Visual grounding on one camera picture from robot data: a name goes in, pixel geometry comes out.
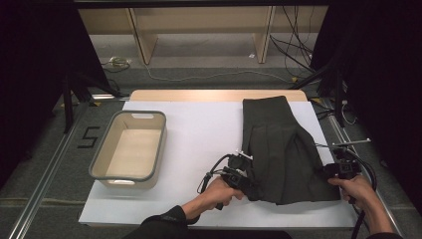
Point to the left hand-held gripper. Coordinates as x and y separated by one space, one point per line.
237 176

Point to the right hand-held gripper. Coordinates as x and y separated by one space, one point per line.
345 167

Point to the beige basket with grey rim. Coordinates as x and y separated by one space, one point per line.
132 152

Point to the person's right hand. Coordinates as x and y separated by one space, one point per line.
356 191

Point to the person's dark lap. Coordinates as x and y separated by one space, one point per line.
249 234

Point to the small white floor scrap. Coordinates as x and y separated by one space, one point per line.
252 55

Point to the beige wooden shelf unit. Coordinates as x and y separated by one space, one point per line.
199 20

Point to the black overhead frame beam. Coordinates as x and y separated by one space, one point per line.
199 3

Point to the person's left hand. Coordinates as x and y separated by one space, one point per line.
220 194

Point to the dark grey skirt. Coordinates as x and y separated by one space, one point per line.
282 159

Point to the aluminium floor rail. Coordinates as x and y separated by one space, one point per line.
341 132
43 186

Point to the black tripod stand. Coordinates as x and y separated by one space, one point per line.
338 99
68 106

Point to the black curtain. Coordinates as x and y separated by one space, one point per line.
30 66
384 83

